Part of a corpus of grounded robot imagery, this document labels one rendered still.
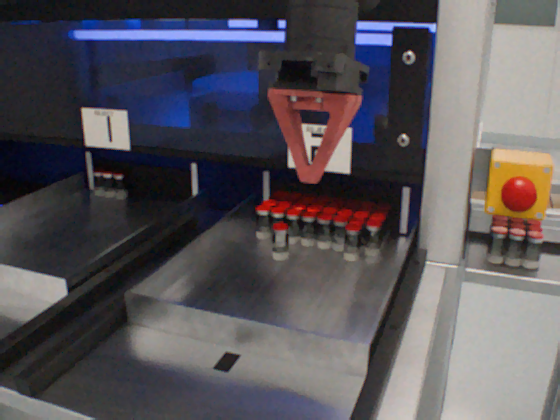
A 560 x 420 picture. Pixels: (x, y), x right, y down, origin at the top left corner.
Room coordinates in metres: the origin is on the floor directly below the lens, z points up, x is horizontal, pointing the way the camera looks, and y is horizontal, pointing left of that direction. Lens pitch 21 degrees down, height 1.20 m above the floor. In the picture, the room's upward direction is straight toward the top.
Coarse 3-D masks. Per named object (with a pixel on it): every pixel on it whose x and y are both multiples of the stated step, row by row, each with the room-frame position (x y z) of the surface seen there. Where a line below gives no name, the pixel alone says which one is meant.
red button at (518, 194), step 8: (520, 176) 0.59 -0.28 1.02; (504, 184) 0.60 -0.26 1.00; (512, 184) 0.58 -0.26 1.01; (520, 184) 0.58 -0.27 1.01; (528, 184) 0.58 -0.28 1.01; (504, 192) 0.59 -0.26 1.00; (512, 192) 0.58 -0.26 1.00; (520, 192) 0.58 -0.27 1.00; (528, 192) 0.57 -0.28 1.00; (536, 192) 0.58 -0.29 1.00; (504, 200) 0.59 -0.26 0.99; (512, 200) 0.58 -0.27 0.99; (520, 200) 0.58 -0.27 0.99; (528, 200) 0.57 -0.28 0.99; (512, 208) 0.58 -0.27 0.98; (520, 208) 0.58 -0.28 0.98; (528, 208) 0.58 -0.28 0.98
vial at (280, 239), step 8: (280, 232) 0.65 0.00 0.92; (272, 240) 0.65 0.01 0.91; (280, 240) 0.65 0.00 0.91; (288, 240) 0.65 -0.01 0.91; (272, 248) 0.65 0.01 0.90; (280, 248) 0.65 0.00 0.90; (288, 248) 0.65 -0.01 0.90; (272, 256) 0.65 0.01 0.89; (280, 256) 0.65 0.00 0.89; (288, 256) 0.65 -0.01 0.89
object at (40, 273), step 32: (64, 192) 0.89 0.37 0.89; (0, 224) 0.75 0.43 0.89; (32, 224) 0.77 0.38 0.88; (64, 224) 0.77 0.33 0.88; (96, 224) 0.77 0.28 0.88; (128, 224) 0.77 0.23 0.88; (160, 224) 0.71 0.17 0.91; (0, 256) 0.66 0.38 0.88; (32, 256) 0.66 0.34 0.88; (64, 256) 0.66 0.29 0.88; (96, 256) 0.66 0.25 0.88; (0, 288) 0.57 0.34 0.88; (32, 288) 0.55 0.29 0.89; (64, 288) 0.53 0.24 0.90
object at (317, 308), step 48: (240, 240) 0.71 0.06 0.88; (144, 288) 0.53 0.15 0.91; (192, 288) 0.57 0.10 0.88; (240, 288) 0.57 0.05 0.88; (288, 288) 0.57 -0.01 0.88; (336, 288) 0.57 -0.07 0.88; (384, 288) 0.57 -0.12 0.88; (192, 336) 0.47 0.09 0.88; (240, 336) 0.46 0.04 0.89; (288, 336) 0.44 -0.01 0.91; (336, 336) 0.47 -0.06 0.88
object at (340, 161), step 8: (304, 128) 0.71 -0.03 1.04; (312, 128) 0.70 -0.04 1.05; (320, 128) 0.70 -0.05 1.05; (304, 136) 0.71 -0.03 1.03; (344, 136) 0.69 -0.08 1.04; (312, 144) 0.70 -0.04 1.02; (344, 144) 0.69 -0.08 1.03; (336, 152) 0.69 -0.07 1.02; (344, 152) 0.69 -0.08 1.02; (336, 160) 0.69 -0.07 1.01; (344, 160) 0.69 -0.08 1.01; (328, 168) 0.69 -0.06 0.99; (336, 168) 0.69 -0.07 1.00; (344, 168) 0.69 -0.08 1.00
